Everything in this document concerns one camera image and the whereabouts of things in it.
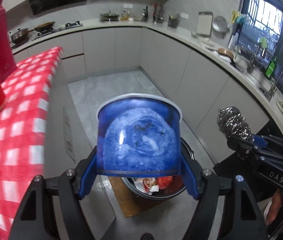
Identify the steel wool scrubber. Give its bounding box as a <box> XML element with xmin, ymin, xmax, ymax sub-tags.
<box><xmin>217</xmin><ymin>106</ymin><xmax>253</xmax><ymax>142</ymax></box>

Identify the orange plastic bag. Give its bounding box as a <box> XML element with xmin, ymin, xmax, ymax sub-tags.
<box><xmin>156</xmin><ymin>176</ymin><xmax>173</xmax><ymax>190</ymax></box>

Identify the kitchen faucet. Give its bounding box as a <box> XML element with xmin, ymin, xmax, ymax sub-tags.
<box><xmin>240</xmin><ymin>47</ymin><xmax>263</xmax><ymax>74</ymax></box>

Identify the person right hand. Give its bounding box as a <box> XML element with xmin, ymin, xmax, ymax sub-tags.
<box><xmin>265</xmin><ymin>189</ymin><xmax>283</xmax><ymax>225</ymax></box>

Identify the plate with food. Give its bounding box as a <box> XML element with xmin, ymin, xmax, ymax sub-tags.
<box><xmin>276</xmin><ymin>100</ymin><xmax>283</xmax><ymax>115</ymax></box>

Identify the steel sink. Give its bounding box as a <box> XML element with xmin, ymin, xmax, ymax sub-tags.
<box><xmin>226</xmin><ymin>56</ymin><xmax>283</xmax><ymax>102</ymax></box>

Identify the green dish soap bottle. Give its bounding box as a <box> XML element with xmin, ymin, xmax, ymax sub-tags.
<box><xmin>264</xmin><ymin>56</ymin><xmax>277</xmax><ymax>79</ymax></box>

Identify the red checkered tablecloth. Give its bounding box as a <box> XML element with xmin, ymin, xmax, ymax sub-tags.
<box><xmin>0</xmin><ymin>47</ymin><xmax>63</xmax><ymax>239</ymax></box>

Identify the black plastic bucket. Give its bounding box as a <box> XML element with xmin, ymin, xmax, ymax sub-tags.
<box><xmin>120</xmin><ymin>137</ymin><xmax>195</xmax><ymax>201</ymax></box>

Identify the brown pot in sink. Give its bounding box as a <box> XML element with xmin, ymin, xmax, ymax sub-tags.
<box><xmin>217</xmin><ymin>48</ymin><xmax>234</xmax><ymax>61</ymax></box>

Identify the snack wrapper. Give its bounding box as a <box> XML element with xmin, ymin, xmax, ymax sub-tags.
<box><xmin>133</xmin><ymin>178</ymin><xmax>160</xmax><ymax>194</ymax></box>

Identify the round metal strainer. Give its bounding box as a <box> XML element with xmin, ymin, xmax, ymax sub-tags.
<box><xmin>212</xmin><ymin>16</ymin><xmax>229</xmax><ymax>33</ymax></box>

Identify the white cutting board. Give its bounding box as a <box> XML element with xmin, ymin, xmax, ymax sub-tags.
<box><xmin>196</xmin><ymin>11</ymin><xmax>213</xmax><ymax>37</ymax></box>

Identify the utensil holder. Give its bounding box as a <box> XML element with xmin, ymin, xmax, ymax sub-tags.
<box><xmin>168</xmin><ymin>14</ymin><xmax>180</xmax><ymax>29</ymax></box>

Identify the pot with lid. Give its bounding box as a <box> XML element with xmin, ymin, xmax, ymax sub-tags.
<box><xmin>11</xmin><ymin>28</ymin><xmax>33</xmax><ymax>44</ymax></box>

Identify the steel pan on counter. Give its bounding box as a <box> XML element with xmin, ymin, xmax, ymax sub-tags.
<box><xmin>100</xmin><ymin>11</ymin><xmax>119</xmax><ymax>22</ymax></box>

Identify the black wok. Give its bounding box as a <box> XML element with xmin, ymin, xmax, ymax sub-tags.
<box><xmin>34</xmin><ymin>21</ymin><xmax>55</xmax><ymax>33</ymax></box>

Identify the gas stove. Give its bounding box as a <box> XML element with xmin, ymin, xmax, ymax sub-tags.
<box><xmin>33</xmin><ymin>21</ymin><xmax>83</xmax><ymax>40</ymax></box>

